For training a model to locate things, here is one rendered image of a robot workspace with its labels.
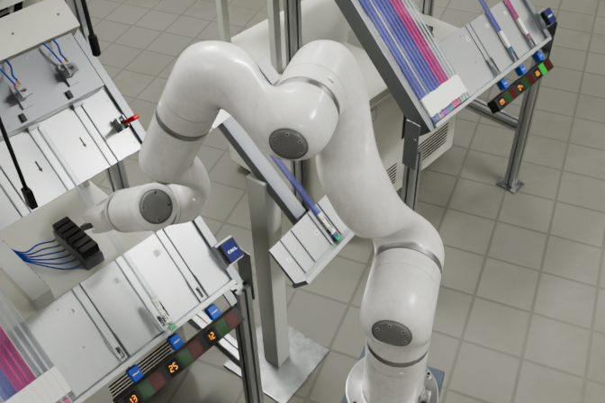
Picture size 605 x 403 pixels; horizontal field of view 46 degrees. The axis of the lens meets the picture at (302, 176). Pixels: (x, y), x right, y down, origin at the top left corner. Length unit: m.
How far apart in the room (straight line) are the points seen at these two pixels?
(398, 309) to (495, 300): 1.51
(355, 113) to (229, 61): 0.20
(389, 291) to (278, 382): 1.25
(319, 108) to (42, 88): 0.80
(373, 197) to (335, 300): 1.51
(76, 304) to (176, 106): 0.65
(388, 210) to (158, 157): 0.37
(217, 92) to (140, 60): 2.86
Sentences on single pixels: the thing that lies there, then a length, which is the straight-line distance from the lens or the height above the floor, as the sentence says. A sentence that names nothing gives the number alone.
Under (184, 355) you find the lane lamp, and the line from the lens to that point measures 1.65.
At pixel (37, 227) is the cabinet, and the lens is 2.08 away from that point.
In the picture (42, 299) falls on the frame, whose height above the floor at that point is 0.65.
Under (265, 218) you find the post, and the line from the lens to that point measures 1.84.
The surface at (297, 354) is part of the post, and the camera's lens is 2.41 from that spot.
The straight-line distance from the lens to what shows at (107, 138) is 1.65.
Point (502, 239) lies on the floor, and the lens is 2.82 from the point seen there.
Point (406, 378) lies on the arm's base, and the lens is 1.38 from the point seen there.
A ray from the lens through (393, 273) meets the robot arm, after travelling 1.16.
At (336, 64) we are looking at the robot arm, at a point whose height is 1.46.
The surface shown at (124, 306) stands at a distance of 1.60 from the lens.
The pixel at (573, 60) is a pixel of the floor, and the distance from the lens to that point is 3.92.
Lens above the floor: 2.01
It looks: 42 degrees down
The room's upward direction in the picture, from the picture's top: 2 degrees counter-clockwise
